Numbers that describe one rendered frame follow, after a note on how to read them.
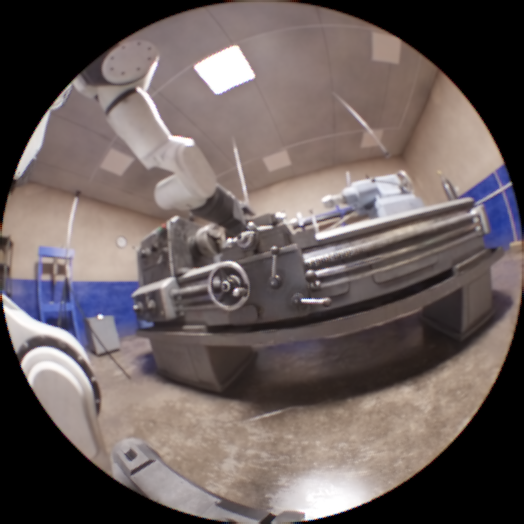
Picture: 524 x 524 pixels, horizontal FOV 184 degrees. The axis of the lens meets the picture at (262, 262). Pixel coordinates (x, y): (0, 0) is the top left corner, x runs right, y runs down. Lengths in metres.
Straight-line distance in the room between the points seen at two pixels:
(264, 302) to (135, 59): 0.79
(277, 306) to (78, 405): 0.68
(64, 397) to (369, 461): 0.75
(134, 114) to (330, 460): 0.97
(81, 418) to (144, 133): 0.39
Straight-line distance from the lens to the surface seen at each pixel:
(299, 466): 0.74
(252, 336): 0.76
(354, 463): 0.73
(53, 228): 4.56
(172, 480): 0.60
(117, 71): 0.29
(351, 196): 1.13
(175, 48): 2.77
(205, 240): 1.23
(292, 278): 0.66
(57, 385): 0.26
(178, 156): 0.27
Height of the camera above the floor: 0.67
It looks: 8 degrees up
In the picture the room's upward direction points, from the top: 12 degrees counter-clockwise
